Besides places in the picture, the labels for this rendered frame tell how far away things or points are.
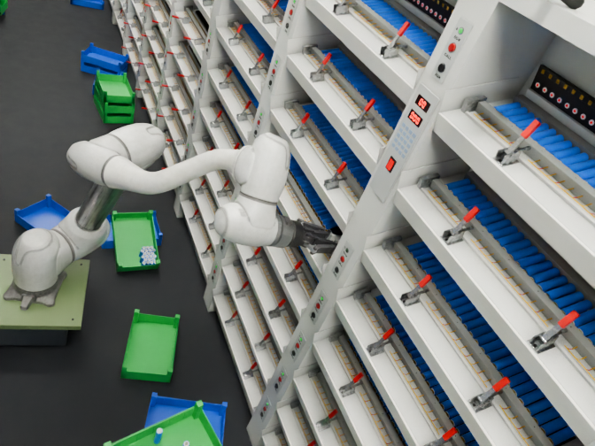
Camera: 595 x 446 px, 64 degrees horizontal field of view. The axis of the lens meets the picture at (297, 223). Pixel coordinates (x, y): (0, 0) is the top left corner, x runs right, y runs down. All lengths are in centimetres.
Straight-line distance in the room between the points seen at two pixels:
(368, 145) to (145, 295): 153
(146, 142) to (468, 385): 116
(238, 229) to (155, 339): 121
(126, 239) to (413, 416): 180
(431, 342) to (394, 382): 20
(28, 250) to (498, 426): 159
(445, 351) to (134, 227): 190
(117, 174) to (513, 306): 107
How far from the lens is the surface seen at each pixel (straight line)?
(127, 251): 259
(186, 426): 166
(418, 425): 125
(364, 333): 133
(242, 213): 118
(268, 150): 118
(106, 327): 233
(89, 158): 152
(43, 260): 198
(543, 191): 93
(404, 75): 117
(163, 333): 233
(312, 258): 146
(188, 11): 296
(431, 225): 107
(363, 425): 143
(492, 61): 108
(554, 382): 94
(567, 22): 92
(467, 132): 102
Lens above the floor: 187
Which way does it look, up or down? 37 degrees down
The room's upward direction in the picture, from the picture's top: 22 degrees clockwise
